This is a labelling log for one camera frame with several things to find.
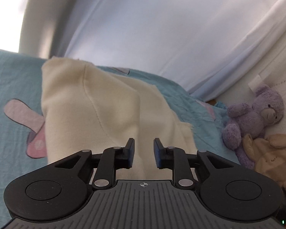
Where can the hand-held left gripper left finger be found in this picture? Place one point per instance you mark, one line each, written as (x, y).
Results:
(132, 152)

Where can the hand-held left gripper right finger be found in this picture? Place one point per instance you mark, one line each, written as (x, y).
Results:
(156, 152)

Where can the cream knit sweater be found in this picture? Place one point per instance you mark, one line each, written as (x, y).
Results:
(90, 109)

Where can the purple teddy bear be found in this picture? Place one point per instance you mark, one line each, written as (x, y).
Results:
(247, 121)

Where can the beige plush toy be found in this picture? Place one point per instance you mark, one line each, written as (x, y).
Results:
(274, 159)

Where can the white curtain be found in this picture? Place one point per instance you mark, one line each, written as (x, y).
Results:
(169, 28)

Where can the blue printed bed sheet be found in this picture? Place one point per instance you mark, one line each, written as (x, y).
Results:
(12, 81)

